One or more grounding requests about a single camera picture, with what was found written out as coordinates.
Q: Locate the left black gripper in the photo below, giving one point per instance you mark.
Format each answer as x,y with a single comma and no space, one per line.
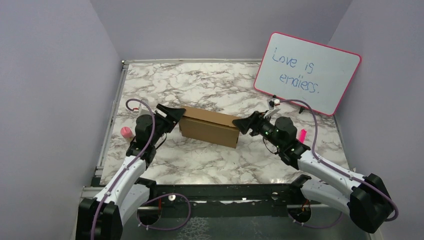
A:
173,115

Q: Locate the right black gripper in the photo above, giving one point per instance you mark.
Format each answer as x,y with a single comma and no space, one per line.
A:
252,122

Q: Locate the brown cardboard box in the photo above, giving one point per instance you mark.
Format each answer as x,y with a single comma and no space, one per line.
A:
208,126

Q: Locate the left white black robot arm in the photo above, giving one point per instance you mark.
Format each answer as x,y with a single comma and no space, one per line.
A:
104,216

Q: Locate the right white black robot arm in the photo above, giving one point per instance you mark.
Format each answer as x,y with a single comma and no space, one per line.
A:
365,199

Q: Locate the pink marker pen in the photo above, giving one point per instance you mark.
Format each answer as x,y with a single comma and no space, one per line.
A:
302,135

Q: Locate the pink capped small bottle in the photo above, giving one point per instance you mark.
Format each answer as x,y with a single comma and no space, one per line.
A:
127,134

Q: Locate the pink framed whiteboard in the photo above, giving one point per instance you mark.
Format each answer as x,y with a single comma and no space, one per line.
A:
299,69

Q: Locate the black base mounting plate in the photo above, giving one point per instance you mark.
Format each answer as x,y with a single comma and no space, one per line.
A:
223,200

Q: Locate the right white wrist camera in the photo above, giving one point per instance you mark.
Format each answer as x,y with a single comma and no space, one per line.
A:
273,104

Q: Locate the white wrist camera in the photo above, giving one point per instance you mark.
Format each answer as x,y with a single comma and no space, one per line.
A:
273,104
143,110

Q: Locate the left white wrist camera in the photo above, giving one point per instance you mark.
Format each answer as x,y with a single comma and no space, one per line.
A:
143,110

